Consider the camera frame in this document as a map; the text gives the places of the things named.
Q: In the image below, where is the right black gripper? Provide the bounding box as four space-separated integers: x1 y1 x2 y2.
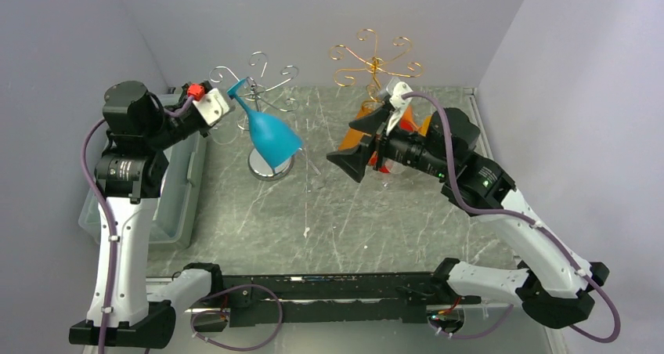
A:
326 103 449 181

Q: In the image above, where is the clear plastic storage box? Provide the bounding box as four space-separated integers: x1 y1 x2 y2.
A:
78 94 208 250

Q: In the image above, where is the blue plastic wine glass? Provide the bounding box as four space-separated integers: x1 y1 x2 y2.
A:
227 78 304 168

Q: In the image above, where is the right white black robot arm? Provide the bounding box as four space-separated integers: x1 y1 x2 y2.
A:
327 105 609 329

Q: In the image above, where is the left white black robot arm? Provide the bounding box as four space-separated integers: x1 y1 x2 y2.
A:
69 81 235 353

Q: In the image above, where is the orange plastic wine glass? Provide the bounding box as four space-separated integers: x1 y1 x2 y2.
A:
399 106 419 132

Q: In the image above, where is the yellow plastic wine glass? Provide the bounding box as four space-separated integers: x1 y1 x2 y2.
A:
418 115 431 136

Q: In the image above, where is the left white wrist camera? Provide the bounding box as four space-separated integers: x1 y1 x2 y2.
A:
186 84 235 128

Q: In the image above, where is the gold wire glass rack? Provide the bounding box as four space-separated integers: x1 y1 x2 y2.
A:
327 28 424 118

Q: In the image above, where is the silver wire glass rack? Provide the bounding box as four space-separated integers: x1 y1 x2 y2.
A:
208 51 301 182

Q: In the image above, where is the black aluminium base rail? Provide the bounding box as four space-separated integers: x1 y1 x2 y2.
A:
94 273 554 327

